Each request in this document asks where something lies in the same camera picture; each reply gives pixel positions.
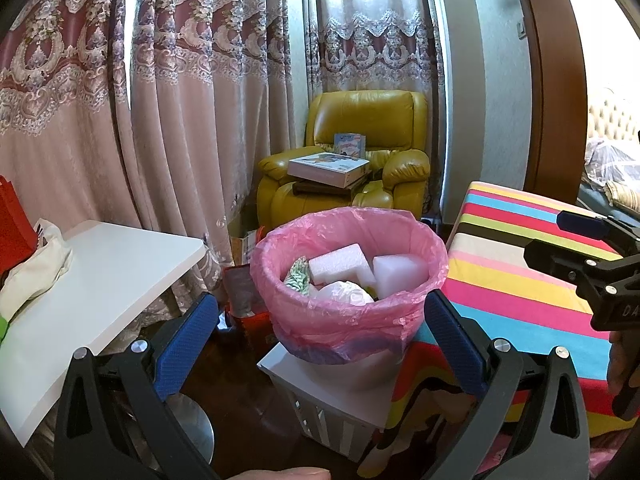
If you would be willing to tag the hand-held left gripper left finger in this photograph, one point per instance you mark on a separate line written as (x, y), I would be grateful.
(191, 340)

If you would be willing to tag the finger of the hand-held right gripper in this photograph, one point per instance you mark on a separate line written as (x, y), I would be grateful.
(555, 257)
(580, 220)

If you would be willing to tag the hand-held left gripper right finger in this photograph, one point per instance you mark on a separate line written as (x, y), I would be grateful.
(454, 340)

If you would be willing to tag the white foam block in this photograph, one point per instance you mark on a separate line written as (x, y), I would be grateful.
(400, 275)
(340, 262)

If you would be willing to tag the trash bin with pink bag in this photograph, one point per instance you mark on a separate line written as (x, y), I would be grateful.
(300, 325)

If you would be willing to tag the white plastic bag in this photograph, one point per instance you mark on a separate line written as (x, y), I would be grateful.
(345, 292)

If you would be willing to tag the green printed plastic bag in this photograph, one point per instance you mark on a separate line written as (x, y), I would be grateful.
(300, 275)

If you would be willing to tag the person's right hand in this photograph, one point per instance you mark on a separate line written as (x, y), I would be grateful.
(625, 360)

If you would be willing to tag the person's left hand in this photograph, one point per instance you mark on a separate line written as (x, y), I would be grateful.
(282, 475)

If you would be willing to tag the striped brown pillow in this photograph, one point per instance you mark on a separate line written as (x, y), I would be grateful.
(622, 195)

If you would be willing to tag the colourful striped tablecloth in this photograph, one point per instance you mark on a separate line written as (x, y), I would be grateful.
(500, 285)

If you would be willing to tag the red gift bag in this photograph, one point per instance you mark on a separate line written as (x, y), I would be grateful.
(245, 290)

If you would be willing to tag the white table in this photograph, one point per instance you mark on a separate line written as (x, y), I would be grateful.
(100, 300)

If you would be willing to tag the printed paper bag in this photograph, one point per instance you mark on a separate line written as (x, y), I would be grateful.
(247, 247)

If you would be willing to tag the beige tufted headboard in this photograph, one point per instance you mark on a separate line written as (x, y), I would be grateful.
(615, 115)

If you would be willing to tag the white cloth bag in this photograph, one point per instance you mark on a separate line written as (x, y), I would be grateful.
(35, 270)

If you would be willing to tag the bright green cloth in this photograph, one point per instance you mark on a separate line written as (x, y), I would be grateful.
(4, 330)

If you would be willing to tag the dark brown flat box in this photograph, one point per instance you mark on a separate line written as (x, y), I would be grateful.
(320, 190)

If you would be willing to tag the red paper bag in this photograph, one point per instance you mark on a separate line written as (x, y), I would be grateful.
(17, 230)

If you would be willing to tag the large flat white box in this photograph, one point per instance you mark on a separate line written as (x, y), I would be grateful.
(327, 170)

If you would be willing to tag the small blue picture box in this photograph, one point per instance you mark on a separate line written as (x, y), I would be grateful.
(349, 144)

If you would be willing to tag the pink lace patterned curtain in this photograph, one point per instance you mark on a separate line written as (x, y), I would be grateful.
(375, 25)
(60, 85)
(210, 110)

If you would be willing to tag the yellow leather armchair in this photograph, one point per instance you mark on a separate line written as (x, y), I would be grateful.
(365, 115)

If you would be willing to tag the brown wooden door frame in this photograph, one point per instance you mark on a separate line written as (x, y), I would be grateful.
(555, 85)

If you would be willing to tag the wall switch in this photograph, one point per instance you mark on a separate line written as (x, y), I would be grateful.
(521, 30)

